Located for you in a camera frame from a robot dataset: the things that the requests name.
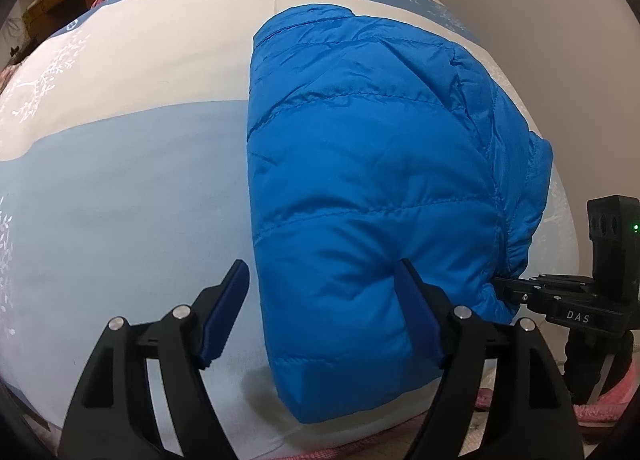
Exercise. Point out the pink bed sheet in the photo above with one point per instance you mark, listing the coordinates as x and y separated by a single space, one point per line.
540 402

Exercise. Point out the wooden desk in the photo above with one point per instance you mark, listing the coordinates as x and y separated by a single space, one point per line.
60 2

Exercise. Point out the person's right forearm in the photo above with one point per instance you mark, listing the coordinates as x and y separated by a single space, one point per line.
582 365

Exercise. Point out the blue and white bed blanket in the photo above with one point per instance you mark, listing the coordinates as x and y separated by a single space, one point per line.
125 180

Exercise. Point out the blue puffer jacket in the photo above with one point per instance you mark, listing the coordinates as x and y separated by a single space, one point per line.
370 180

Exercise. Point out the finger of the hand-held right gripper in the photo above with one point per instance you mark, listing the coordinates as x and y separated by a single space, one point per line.
555 282
560 312

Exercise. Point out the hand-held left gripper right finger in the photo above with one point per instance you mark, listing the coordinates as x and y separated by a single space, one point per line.
417 312

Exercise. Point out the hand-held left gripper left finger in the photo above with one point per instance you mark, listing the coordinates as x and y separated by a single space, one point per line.
225 320

